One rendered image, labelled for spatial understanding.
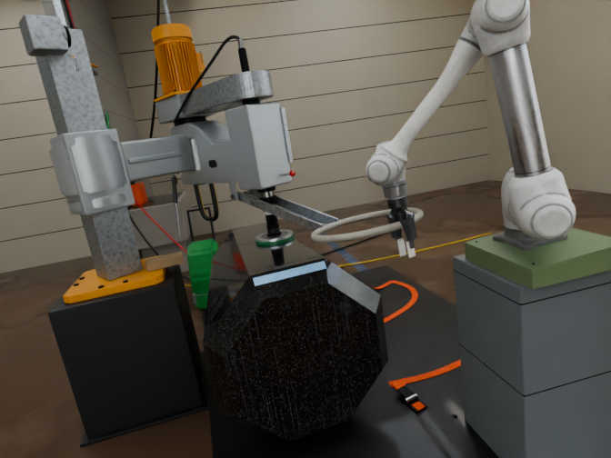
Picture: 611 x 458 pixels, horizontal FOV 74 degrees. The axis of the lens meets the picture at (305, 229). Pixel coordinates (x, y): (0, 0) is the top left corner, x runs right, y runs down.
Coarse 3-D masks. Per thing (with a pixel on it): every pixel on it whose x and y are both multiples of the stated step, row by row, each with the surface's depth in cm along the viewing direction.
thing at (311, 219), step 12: (240, 192) 229; (252, 192) 237; (252, 204) 221; (264, 204) 215; (276, 204) 225; (288, 204) 218; (300, 204) 212; (288, 216) 203; (300, 216) 197; (312, 216) 207; (324, 216) 201; (312, 228) 193
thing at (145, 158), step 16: (80, 144) 200; (96, 144) 202; (112, 144) 209; (128, 144) 222; (144, 144) 228; (160, 144) 235; (176, 144) 242; (64, 160) 200; (80, 160) 200; (96, 160) 203; (112, 160) 209; (128, 160) 222; (144, 160) 227; (160, 160) 235; (176, 160) 243; (192, 160) 250; (64, 176) 202; (80, 176) 201; (96, 176) 204; (112, 176) 209; (128, 176) 221; (144, 176) 229; (64, 192) 206
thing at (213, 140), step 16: (176, 128) 252; (192, 128) 239; (208, 128) 238; (224, 128) 244; (208, 144) 231; (224, 144) 220; (208, 160) 235; (224, 160) 224; (192, 176) 254; (208, 176) 240; (224, 176) 228
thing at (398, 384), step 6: (396, 384) 209; (402, 384) 208; (396, 390) 207; (402, 390) 206; (408, 390) 206; (408, 396) 202; (414, 396) 201; (408, 402) 200; (414, 402) 201; (420, 402) 200; (414, 408) 196; (420, 408) 195
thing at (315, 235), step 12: (360, 216) 198; (372, 216) 197; (420, 216) 162; (324, 228) 189; (372, 228) 153; (384, 228) 152; (396, 228) 154; (324, 240) 162; (336, 240) 158; (348, 240) 155
